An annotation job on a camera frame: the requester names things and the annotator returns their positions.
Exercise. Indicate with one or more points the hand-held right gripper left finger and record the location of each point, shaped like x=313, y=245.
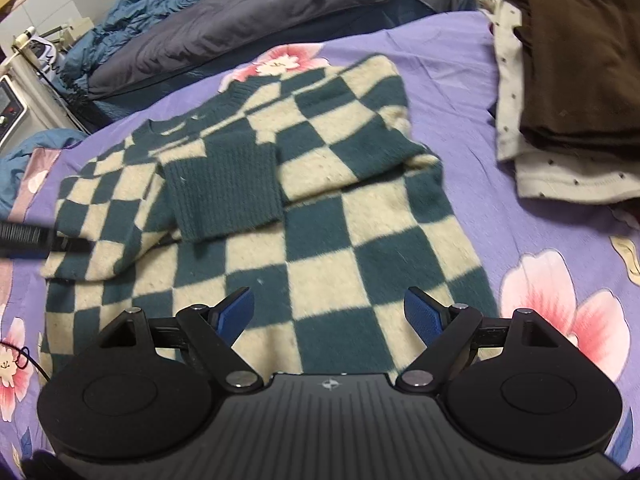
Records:
x=235, y=315

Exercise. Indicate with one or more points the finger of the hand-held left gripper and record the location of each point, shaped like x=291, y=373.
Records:
x=25, y=240

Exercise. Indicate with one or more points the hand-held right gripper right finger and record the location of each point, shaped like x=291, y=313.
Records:
x=422, y=315

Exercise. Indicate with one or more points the green cream checkered sweater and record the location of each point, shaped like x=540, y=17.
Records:
x=325, y=240

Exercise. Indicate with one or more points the blue bed sheet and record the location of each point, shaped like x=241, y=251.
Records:
x=55, y=137

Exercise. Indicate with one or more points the white appliance with control panel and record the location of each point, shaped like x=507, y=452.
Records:
x=40, y=105

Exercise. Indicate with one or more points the purple floral blanket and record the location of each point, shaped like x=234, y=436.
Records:
x=460, y=110

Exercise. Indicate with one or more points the crumpled blue duvet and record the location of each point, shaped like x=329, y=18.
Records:
x=140, y=5

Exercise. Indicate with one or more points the dark grey quilt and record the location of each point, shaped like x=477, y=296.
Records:
x=225, y=35

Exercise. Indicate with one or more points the brown folded clothing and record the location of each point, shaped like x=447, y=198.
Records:
x=575, y=60

